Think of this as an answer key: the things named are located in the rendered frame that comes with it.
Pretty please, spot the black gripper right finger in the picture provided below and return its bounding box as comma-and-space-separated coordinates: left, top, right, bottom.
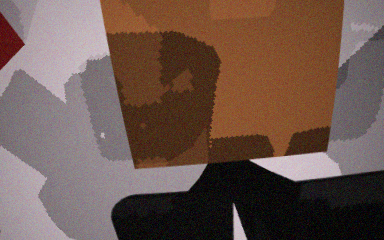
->
226, 159, 384, 240

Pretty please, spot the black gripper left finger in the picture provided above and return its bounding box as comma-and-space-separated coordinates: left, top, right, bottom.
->
111, 162, 234, 240

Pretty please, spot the red square block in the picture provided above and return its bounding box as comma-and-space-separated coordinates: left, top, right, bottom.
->
0, 12, 25, 70

